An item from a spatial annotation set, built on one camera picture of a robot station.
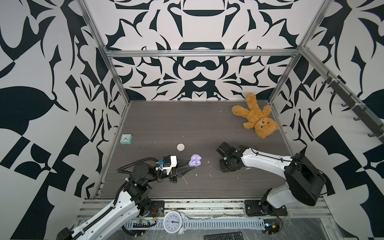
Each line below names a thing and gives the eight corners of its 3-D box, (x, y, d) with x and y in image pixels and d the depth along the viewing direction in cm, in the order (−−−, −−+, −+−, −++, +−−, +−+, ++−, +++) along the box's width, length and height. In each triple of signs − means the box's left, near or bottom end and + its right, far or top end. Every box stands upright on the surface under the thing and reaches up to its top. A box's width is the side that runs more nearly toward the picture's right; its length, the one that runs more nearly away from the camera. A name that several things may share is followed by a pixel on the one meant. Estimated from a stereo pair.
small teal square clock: (120, 144, 99) (118, 141, 97) (123, 136, 103) (121, 133, 101) (131, 144, 99) (130, 141, 97) (134, 136, 103) (132, 133, 101)
